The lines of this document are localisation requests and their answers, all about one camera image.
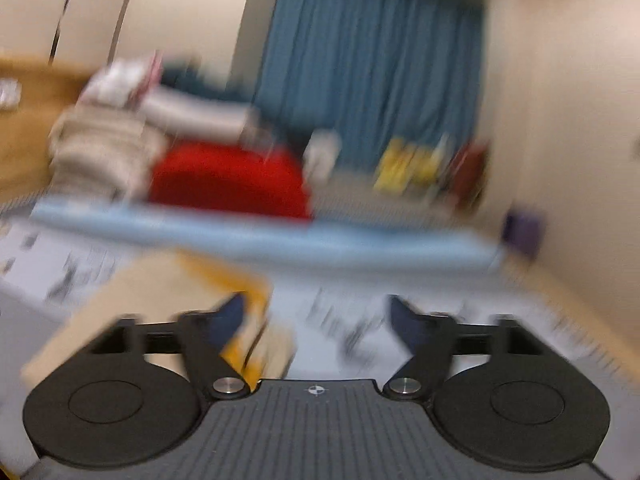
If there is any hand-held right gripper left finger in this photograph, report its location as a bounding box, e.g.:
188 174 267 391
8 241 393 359
87 291 252 402

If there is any white folded quilt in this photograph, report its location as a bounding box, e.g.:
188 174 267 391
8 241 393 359
47 107 168 201

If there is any white folded pillow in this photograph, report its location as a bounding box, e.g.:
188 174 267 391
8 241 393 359
142 87 261 141

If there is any red folded blanket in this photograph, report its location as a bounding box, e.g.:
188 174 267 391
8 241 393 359
150 142 313 221

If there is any crumpled plastic bag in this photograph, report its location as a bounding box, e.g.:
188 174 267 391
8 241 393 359
0 79 23 110

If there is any printed white bed sheet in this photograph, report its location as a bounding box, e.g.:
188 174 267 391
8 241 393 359
0 220 551 381

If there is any light blue folded sheet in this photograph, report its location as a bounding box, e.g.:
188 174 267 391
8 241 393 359
30 197 506 273

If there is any yellow plush toy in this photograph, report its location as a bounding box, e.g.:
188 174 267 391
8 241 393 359
375 137 416 193
410 145 443 186

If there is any white wardrobe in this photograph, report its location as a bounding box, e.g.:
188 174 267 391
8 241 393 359
0 0 261 91

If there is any pink and white cloth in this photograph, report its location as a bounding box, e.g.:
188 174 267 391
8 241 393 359
82 52 163 106

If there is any white plush toy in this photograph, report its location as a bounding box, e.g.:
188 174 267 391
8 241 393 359
302 130 343 186

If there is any blue curtain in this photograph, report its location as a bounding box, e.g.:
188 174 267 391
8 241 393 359
255 0 486 181

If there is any purple box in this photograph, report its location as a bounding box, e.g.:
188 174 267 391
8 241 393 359
502 210 543 261

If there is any beige and mustard jacket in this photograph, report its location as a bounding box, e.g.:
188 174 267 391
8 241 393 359
22 250 297 392

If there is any grey bed mattress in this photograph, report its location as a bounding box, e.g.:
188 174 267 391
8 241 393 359
0 190 640 466

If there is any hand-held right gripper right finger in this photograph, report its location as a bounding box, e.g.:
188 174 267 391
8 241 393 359
383 294 549 403

